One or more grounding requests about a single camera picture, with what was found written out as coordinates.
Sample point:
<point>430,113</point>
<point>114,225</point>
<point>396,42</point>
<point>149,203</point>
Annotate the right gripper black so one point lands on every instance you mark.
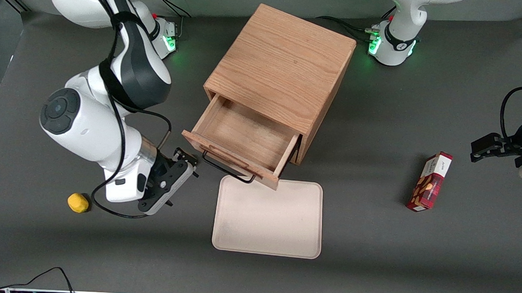
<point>164,164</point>

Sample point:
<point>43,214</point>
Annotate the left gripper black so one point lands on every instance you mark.
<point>509,146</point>

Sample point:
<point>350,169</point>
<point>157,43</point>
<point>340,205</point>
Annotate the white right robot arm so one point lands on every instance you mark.
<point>85,125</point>

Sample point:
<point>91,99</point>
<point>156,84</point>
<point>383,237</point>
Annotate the oak wooden drawer cabinet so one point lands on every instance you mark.
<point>286,64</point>

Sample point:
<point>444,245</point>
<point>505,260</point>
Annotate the red snack box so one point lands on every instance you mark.
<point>431,182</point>

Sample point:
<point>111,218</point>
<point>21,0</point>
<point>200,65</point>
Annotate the beige rectangular tray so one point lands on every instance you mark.
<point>266,221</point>

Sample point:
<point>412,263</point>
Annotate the small yellow round object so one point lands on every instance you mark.
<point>78,203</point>

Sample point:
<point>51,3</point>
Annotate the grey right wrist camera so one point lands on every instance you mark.
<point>175,189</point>

